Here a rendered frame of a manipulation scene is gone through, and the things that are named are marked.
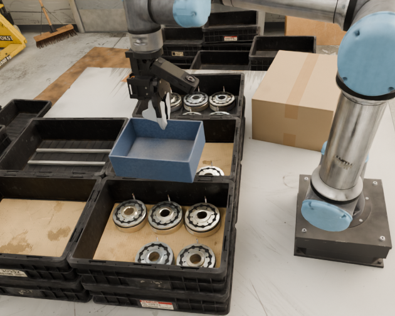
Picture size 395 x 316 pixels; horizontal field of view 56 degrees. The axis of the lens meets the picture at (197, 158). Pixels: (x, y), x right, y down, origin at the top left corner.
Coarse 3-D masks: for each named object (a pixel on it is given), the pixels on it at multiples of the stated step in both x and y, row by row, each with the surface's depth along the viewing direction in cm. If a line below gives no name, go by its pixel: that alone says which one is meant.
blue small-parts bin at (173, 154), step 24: (144, 120) 98; (168, 120) 96; (192, 120) 94; (120, 144) 93; (144, 144) 100; (168, 144) 99; (192, 144) 98; (120, 168) 90; (144, 168) 88; (168, 168) 86; (192, 168) 87
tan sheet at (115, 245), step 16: (224, 208) 111; (112, 224) 111; (112, 240) 107; (128, 240) 106; (144, 240) 106; (160, 240) 105; (176, 240) 105; (192, 240) 104; (208, 240) 103; (96, 256) 103; (112, 256) 103; (128, 256) 102; (176, 256) 101
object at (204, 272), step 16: (112, 176) 112; (96, 192) 108; (224, 224) 94; (80, 240) 96; (224, 240) 92; (224, 256) 87; (144, 272) 89; (160, 272) 88; (176, 272) 87; (192, 272) 86; (208, 272) 85; (224, 272) 85
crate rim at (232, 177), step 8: (200, 120) 129; (208, 120) 129; (216, 120) 128; (224, 120) 128; (232, 120) 127; (240, 120) 126; (240, 128) 126; (232, 160) 112; (112, 168) 116; (232, 168) 109; (120, 176) 112; (200, 176) 109; (208, 176) 108; (216, 176) 107; (224, 176) 107; (232, 176) 107
